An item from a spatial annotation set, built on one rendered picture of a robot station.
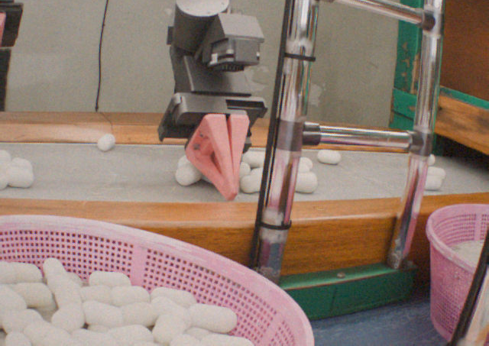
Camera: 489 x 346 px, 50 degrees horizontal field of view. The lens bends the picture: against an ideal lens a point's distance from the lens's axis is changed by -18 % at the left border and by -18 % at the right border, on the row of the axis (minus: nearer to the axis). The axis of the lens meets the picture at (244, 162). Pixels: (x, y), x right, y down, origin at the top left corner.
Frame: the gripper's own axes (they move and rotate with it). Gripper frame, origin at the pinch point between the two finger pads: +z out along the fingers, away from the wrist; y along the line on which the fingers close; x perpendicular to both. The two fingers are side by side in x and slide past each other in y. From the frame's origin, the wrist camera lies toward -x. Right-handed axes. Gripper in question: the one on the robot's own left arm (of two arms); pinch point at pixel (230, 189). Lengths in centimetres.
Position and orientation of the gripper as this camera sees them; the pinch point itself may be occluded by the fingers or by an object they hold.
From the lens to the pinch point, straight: 61.0
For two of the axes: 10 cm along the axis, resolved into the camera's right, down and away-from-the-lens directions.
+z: 2.4, 8.3, -5.1
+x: -3.8, 5.6, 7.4
